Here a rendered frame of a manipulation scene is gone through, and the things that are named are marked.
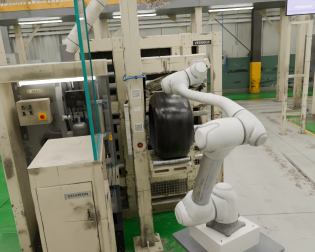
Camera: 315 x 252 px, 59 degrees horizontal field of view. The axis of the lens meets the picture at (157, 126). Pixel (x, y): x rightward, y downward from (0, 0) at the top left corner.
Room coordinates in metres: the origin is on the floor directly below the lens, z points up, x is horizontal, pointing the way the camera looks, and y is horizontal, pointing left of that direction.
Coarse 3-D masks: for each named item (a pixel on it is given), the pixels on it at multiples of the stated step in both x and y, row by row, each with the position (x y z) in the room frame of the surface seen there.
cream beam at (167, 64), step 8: (168, 56) 2.74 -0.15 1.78; (176, 56) 2.64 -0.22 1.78; (184, 56) 2.65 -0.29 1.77; (192, 56) 2.66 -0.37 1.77; (200, 56) 2.67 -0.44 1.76; (144, 64) 2.59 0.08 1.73; (152, 64) 2.60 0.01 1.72; (160, 64) 2.61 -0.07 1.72; (168, 64) 2.62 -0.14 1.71; (176, 64) 2.63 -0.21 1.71; (184, 64) 2.65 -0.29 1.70; (144, 72) 2.59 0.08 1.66; (152, 72) 2.60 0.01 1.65; (160, 72) 2.61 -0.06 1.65; (168, 72) 2.63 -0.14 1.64
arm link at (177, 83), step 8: (176, 72) 1.70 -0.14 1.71; (184, 72) 1.69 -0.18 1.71; (168, 80) 1.65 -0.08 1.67; (176, 80) 1.63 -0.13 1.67; (184, 80) 1.63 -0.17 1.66; (168, 88) 1.64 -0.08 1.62; (176, 88) 1.62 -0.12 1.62; (184, 88) 1.58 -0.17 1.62; (184, 96) 1.57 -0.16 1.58; (192, 96) 1.53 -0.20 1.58; (200, 96) 1.50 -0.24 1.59; (208, 96) 1.48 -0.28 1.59; (216, 96) 1.46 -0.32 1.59; (216, 104) 1.45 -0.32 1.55; (224, 104) 1.40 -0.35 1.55; (232, 104) 1.37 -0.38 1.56; (232, 112) 1.32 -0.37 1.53
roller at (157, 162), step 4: (188, 156) 2.32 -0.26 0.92; (156, 160) 2.27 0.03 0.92; (160, 160) 2.27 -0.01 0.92; (164, 160) 2.27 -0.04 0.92; (168, 160) 2.28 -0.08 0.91; (172, 160) 2.28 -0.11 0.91; (176, 160) 2.28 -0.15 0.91; (180, 160) 2.29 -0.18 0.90; (184, 160) 2.29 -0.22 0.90; (188, 160) 2.30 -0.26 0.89; (156, 164) 2.26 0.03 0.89; (160, 164) 2.27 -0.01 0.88
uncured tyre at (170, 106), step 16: (160, 96) 2.32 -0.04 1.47; (176, 96) 2.32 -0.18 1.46; (160, 112) 2.19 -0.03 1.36; (176, 112) 2.19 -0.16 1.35; (160, 128) 2.15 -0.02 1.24; (176, 128) 2.15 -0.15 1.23; (192, 128) 2.19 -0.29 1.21; (160, 144) 2.17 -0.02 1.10; (176, 144) 2.16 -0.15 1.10; (192, 144) 2.23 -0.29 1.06
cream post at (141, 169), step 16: (128, 0) 2.31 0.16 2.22; (128, 16) 2.31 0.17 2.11; (128, 32) 2.31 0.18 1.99; (128, 48) 2.31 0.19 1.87; (128, 64) 2.31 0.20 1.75; (128, 80) 2.30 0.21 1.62; (128, 96) 2.31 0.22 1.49; (144, 112) 2.33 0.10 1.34; (144, 128) 2.32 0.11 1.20; (144, 144) 2.32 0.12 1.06; (144, 160) 2.32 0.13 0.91; (144, 176) 2.32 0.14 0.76; (144, 192) 2.31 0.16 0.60; (144, 208) 2.31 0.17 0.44; (144, 224) 2.31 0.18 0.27; (144, 240) 2.31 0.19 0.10
